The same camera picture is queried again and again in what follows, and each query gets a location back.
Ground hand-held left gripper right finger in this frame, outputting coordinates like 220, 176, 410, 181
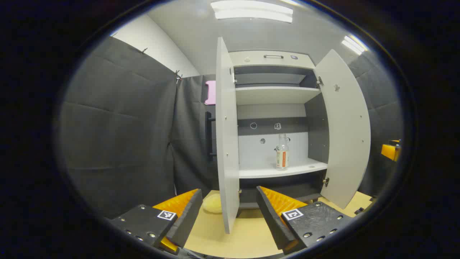
256, 186, 354, 255

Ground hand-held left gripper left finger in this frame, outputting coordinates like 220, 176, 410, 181
108, 188, 203, 256

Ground white cabinet door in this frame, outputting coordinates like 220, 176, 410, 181
313, 49, 371, 210
215, 37, 240, 234

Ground clear glass bottle orange label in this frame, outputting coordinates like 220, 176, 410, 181
275, 133, 290, 170

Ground white and grey cabinet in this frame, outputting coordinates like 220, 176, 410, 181
229, 50, 329, 209

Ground yellow fluffy round pad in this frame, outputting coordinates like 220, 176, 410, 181
202, 194, 223, 214

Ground small ceiling light panel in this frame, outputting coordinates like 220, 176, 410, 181
341, 35, 369, 55

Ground large ceiling light panel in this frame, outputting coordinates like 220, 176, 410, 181
210, 0, 293, 23

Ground black left door handle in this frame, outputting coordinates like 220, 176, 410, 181
206, 111, 217, 160

